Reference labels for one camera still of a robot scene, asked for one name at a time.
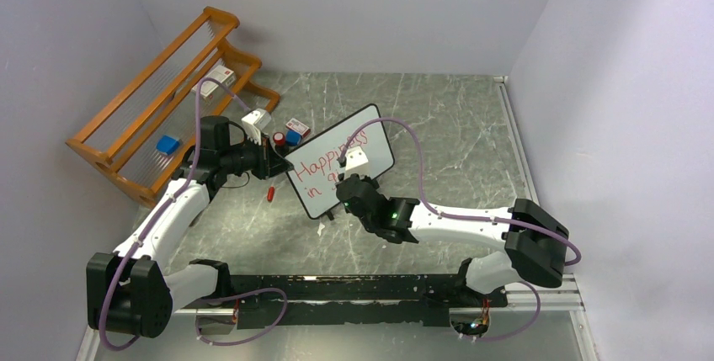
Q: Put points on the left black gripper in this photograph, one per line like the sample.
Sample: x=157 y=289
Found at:
x=269 y=163

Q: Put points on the black framed whiteboard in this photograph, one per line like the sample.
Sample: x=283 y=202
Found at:
x=315 y=166

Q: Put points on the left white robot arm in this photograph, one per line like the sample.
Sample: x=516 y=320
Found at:
x=128 y=290

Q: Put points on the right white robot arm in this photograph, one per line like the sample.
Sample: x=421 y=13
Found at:
x=526 y=243

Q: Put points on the blue small block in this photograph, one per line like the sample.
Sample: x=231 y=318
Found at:
x=293 y=138

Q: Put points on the red white small box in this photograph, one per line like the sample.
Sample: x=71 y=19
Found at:
x=298 y=127

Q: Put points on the white red box on rack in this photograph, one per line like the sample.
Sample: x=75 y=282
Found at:
x=208 y=90

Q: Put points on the blue block on rack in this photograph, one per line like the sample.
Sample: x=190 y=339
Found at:
x=167 y=145

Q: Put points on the orange wooden rack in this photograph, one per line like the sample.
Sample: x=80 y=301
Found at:
x=119 y=141

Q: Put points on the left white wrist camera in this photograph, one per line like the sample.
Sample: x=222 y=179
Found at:
x=254 y=123

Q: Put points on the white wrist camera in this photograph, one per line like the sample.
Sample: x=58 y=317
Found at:
x=356 y=162
x=254 y=123

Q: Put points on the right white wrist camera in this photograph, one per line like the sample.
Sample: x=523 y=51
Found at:
x=356 y=162

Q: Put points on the black base frame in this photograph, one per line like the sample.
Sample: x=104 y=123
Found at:
x=301 y=300

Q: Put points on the aluminium rail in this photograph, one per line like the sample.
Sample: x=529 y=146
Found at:
x=467 y=323

